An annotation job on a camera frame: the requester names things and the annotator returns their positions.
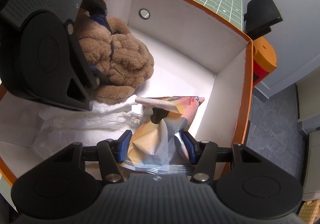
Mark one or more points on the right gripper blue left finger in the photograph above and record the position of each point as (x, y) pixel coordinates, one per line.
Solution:
(110, 153)

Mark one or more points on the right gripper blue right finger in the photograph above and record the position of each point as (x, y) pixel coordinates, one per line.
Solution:
(202, 156)

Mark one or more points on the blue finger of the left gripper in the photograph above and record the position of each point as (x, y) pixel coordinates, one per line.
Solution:
(101, 78)
(101, 18)

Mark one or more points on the brown plush toy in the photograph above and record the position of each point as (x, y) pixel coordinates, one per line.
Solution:
(121, 57)

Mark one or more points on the white plastic bag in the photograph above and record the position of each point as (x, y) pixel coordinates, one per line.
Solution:
(103, 121)

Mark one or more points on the orange snack packet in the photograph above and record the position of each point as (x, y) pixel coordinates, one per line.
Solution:
(157, 146)

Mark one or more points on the orange red stool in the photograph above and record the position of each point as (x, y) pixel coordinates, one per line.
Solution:
(264, 59)

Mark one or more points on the black chair right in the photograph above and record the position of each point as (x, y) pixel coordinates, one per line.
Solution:
(260, 16)

